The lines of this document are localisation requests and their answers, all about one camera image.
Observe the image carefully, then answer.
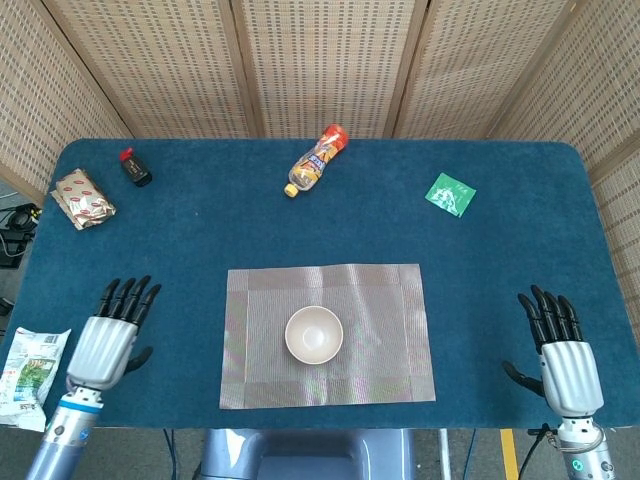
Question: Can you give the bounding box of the grey woven placemat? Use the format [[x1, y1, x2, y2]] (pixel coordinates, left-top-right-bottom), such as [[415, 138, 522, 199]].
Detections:
[[219, 263, 437, 410]]

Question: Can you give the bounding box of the white green snack bag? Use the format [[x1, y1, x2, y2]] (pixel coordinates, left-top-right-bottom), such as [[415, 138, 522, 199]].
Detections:
[[0, 327, 72, 433]]

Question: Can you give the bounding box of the blue-grey robot torso base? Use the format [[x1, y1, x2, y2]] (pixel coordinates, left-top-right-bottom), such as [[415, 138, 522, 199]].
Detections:
[[194, 428, 416, 480]]

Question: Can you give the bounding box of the white bowl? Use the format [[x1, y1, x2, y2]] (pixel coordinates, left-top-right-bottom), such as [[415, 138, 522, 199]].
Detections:
[[284, 305, 345, 365]]

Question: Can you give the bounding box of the small black bottle red cap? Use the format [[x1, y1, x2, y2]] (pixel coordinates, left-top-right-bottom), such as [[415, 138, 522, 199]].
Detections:
[[118, 147, 153, 189]]

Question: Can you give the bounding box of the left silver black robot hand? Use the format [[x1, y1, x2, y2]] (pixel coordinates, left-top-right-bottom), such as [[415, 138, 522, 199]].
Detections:
[[65, 275, 163, 391]]

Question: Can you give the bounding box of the blue felt table cover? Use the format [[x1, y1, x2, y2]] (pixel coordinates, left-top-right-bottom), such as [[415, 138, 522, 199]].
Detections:
[[0, 138, 632, 431]]

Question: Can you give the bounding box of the blue cable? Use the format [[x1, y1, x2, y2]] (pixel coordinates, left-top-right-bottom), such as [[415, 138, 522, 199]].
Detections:
[[462, 428, 479, 480], [162, 428, 177, 480]]

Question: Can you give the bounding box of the plastic bottle orange label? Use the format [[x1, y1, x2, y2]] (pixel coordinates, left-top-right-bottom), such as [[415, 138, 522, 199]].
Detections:
[[284, 124, 350, 199]]

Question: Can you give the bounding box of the white table leg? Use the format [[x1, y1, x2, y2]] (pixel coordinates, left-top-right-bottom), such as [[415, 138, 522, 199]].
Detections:
[[437, 428, 453, 480]]

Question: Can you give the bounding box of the green tea sachet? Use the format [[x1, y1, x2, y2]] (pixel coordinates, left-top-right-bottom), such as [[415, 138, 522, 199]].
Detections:
[[424, 172, 478, 219]]

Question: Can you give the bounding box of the woven bamboo folding screen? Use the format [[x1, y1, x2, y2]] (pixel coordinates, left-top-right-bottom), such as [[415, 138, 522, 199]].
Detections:
[[0, 0, 640, 326]]

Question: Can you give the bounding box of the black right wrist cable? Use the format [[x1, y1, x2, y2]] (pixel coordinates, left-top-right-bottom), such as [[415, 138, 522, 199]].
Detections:
[[517, 422, 559, 480]]

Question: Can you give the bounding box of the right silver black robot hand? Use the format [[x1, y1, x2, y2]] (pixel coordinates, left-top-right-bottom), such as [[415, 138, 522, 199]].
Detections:
[[502, 284, 605, 420]]

